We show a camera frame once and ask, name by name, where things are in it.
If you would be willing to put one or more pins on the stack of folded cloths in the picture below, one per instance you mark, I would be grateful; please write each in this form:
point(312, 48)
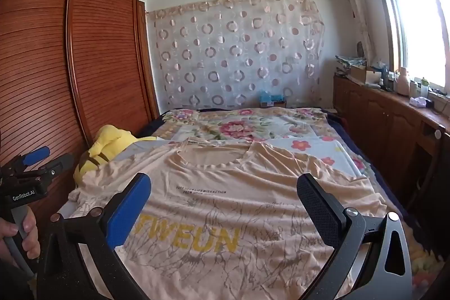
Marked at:
point(348, 61)

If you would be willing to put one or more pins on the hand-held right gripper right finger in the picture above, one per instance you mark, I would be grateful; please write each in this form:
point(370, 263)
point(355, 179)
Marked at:
point(316, 205)

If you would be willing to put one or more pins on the white strawberry print sheet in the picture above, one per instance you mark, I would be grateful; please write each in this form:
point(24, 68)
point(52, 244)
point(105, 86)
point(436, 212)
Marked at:
point(316, 149)

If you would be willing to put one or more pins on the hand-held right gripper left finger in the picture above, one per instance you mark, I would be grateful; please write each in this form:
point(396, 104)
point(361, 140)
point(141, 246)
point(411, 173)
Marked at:
point(128, 212)

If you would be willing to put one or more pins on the white jug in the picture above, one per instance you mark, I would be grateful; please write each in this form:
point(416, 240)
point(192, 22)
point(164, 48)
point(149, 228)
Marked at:
point(402, 84)

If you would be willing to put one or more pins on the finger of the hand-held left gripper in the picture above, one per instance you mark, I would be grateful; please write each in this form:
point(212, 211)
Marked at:
point(58, 164)
point(37, 155)

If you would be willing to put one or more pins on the blue box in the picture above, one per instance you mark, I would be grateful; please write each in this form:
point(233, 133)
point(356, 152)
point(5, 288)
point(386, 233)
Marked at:
point(270, 99)

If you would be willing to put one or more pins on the low wooden cabinet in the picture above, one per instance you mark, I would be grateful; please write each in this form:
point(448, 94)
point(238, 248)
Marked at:
point(379, 120)

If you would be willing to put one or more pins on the wooden slatted wardrobe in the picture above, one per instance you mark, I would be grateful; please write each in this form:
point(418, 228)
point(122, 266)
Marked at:
point(42, 57)

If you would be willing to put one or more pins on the white plastic bag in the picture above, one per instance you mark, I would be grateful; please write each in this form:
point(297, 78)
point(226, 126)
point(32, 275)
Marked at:
point(418, 102)

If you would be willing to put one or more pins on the sheer circle-patterned curtain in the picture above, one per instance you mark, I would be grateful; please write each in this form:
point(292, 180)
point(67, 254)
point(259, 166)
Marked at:
point(228, 50)

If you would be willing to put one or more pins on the yellow plush toy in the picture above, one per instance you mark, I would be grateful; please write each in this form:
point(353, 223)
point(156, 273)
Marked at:
point(109, 142)

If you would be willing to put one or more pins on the beige printed t-shirt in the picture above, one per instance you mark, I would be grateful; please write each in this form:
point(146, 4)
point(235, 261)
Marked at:
point(218, 215)

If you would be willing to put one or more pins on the cardboard box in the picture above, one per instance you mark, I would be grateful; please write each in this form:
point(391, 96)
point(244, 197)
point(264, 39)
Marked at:
point(364, 75)

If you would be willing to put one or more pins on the floral blanket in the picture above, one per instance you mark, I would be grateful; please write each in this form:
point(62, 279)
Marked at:
point(239, 126)

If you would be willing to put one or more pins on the person's left hand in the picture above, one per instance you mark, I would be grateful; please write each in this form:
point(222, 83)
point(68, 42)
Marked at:
point(28, 233)

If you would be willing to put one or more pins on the window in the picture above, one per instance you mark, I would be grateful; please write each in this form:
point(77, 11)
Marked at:
point(422, 22)

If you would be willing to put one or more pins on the dark chair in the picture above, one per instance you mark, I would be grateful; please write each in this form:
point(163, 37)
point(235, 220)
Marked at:
point(432, 187)

